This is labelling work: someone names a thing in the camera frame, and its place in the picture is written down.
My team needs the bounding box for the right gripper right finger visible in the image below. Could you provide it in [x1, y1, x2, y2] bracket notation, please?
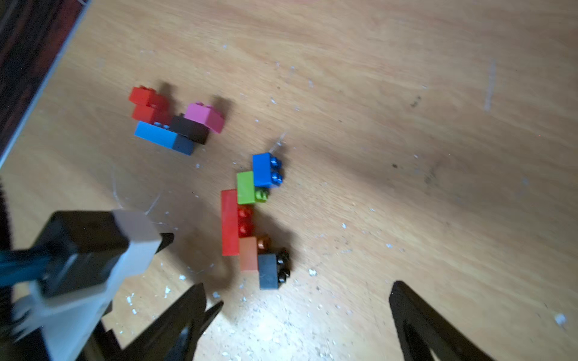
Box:
[389, 281, 492, 360]

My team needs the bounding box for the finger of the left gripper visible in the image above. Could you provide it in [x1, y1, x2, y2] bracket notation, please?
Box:
[157, 233, 175, 252]
[200, 301, 224, 335]

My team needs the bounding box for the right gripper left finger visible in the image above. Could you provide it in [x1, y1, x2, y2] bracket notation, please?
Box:
[108, 284, 206, 361]

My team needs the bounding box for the long red lego brick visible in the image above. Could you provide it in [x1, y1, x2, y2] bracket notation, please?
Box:
[221, 190, 254, 257]

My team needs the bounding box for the black square lego brick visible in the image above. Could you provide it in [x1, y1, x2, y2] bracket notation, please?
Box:
[257, 248, 291, 290]
[169, 114, 209, 144]

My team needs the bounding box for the orange square lego brick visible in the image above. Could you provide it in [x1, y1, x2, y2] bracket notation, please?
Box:
[239, 235, 271, 272]

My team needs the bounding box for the lime green square lego brick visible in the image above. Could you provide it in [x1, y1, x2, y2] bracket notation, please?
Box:
[236, 171, 269, 205]

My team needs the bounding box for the light blue long lego brick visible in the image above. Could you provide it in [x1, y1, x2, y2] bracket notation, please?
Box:
[135, 121, 194, 156]

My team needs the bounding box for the dark blue square lego brick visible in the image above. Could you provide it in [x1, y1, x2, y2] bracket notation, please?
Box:
[252, 153, 283, 189]

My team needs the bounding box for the small red lego brick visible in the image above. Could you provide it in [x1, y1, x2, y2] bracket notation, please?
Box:
[132, 105, 172, 128]
[129, 87, 169, 111]

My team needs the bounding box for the pink square lego brick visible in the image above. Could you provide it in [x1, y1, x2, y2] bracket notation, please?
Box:
[185, 102, 225, 134]

